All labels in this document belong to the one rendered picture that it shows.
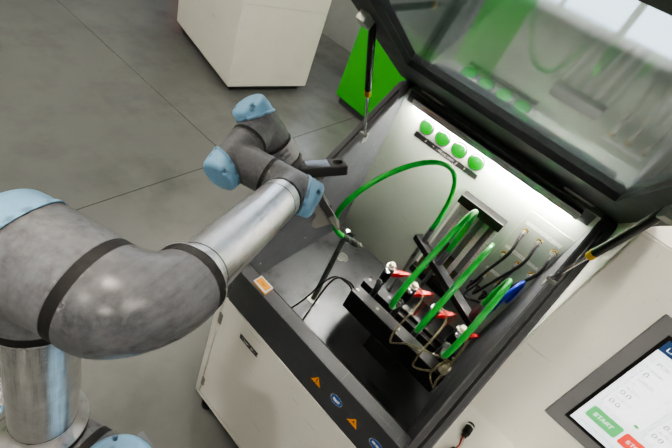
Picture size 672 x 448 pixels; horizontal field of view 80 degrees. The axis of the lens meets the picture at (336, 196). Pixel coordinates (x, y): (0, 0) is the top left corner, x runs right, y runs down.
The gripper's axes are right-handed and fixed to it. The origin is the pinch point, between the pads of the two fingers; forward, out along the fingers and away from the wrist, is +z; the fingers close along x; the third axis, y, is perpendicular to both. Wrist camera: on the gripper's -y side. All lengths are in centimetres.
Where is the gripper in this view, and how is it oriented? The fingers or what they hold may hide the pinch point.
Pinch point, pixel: (334, 216)
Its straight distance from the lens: 99.2
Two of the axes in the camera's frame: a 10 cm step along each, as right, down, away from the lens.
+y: -8.6, 5.1, 0.4
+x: 2.7, 5.1, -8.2
